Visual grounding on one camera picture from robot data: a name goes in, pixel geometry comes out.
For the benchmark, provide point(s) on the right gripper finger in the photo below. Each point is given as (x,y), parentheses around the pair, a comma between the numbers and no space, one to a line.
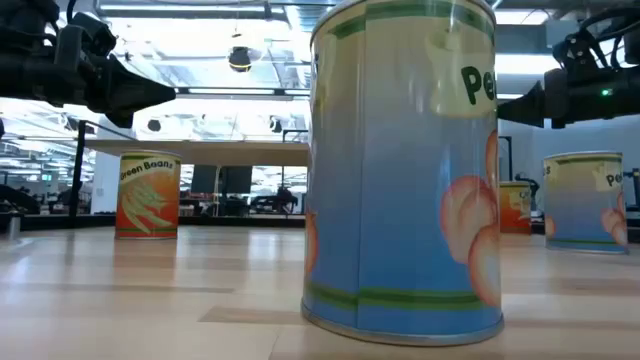
(527,107)

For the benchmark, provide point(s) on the green beans can orange label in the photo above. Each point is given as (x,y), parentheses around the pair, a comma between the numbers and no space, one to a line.
(147,200)

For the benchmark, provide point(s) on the corn can red label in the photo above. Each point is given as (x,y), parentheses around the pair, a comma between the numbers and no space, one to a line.
(515,210)

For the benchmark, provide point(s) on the peaches can blue label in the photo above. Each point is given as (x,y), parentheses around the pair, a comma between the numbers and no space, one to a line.
(400,200)

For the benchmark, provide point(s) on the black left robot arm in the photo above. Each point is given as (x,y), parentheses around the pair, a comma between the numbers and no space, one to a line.
(25,12)

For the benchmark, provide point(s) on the small black background robot arm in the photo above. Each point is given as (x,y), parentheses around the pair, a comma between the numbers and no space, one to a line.
(525,182)

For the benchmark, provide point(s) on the ceiling strip light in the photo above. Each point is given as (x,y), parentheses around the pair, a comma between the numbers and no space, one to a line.
(235,91)
(510,96)

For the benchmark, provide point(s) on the black background monitor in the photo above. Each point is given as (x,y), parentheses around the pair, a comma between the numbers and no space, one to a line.
(237,179)
(204,179)

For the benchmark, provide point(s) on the dark blue background workstation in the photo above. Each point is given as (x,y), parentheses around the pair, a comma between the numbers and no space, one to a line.
(632,187)

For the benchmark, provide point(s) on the black ceiling dome fixture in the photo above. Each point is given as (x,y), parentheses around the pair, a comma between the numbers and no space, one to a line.
(240,59)

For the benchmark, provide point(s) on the black curved background machine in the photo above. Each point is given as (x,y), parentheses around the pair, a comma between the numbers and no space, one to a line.
(17,197)

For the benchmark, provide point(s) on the dark office chair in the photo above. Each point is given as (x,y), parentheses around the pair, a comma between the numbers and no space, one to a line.
(286,199)

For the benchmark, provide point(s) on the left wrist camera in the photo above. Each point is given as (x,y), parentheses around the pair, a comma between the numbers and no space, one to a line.
(85,35)

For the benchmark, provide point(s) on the wooden shelf with black frame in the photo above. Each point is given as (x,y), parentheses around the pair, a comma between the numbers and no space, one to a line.
(200,152)

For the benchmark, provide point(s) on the black table frame rail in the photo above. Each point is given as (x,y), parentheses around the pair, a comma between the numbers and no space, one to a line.
(150,220)

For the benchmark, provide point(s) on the grey metal post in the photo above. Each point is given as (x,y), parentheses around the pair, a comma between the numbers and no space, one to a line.
(12,227)

